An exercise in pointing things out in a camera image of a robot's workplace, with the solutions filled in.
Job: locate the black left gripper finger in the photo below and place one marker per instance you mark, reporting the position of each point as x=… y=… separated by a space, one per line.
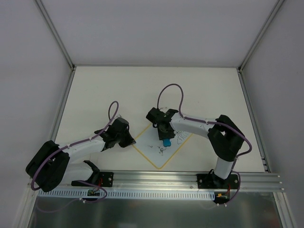
x=127 y=135
x=125 y=143

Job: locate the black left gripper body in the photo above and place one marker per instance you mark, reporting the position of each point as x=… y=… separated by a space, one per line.
x=125 y=138

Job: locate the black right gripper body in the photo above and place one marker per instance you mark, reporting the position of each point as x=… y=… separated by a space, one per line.
x=163 y=131

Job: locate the blue bone-shaped eraser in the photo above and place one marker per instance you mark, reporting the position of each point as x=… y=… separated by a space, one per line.
x=166 y=142

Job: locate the yellow-framed small whiteboard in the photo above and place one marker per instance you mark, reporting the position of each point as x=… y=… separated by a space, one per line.
x=151 y=147

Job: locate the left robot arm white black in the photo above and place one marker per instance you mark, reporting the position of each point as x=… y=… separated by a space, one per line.
x=53 y=165

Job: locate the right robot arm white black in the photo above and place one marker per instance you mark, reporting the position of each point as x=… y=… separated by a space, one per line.
x=226 y=139

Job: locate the left green circuit board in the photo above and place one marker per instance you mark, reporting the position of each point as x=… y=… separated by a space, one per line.
x=93 y=193

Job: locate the right small circuit board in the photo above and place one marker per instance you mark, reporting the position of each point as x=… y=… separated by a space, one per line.
x=222 y=195

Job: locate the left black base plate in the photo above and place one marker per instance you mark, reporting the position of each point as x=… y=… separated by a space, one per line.
x=105 y=179

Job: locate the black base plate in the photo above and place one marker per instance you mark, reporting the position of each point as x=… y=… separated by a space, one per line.
x=105 y=179
x=211 y=181

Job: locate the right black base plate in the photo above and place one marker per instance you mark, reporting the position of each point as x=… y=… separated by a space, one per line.
x=211 y=181

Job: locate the white slotted cable duct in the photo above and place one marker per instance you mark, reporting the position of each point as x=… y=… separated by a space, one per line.
x=132 y=194

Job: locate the front aluminium mounting rail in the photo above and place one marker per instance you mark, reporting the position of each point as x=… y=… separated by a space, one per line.
x=168 y=179

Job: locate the left aluminium corner post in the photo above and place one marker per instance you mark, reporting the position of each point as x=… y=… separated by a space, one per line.
x=49 y=23

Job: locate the aluminium corner post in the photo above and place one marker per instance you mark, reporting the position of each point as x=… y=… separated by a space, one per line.
x=274 y=11
x=49 y=23

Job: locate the right aluminium corner post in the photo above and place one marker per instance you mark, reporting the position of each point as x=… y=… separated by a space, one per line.
x=274 y=11

